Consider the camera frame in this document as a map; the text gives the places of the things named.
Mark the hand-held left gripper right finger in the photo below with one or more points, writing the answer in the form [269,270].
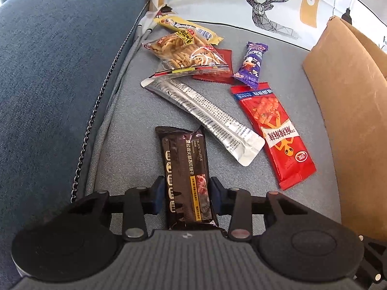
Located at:
[215,196]

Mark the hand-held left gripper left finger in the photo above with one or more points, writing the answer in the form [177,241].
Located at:
[157,198]

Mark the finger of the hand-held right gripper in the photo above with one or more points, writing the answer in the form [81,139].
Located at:
[375,256]

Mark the black snack packet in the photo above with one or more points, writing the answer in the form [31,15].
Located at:
[186,169]

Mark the long silver snack packet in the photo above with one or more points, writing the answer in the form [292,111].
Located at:
[205,117]

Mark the long red snack packet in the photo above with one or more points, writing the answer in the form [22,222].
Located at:
[278,139]

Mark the purple snack packet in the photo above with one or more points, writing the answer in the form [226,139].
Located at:
[249,66]

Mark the clear cookie bag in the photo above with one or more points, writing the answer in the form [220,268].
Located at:
[178,48]

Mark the cardboard box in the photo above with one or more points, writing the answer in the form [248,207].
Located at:
[341,96]

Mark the small red packet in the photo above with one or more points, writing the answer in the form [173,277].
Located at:
[223,60]

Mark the yellow snack bar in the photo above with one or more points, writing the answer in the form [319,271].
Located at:
[181,24]

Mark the small dark wrapper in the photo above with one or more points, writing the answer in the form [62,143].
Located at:
[164,9]

